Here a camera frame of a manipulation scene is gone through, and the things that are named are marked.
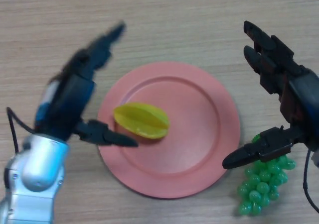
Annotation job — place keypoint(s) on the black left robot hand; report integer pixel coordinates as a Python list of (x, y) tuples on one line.
[(64, 104)]

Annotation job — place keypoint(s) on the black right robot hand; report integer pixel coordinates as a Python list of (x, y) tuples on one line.
[(306, 102)]

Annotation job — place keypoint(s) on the yellow starfruit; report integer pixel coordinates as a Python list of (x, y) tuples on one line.
[(142, 119)]

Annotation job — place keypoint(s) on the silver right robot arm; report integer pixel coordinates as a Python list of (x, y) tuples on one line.
[(316, 158)]

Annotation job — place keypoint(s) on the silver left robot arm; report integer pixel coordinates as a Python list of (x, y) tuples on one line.
[(35, 174)]

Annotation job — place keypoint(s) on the pink round plate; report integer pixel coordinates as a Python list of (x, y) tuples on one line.
[(189, 134)]

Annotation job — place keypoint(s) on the green grape bunch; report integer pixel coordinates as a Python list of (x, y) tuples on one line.
[(261, 186)]

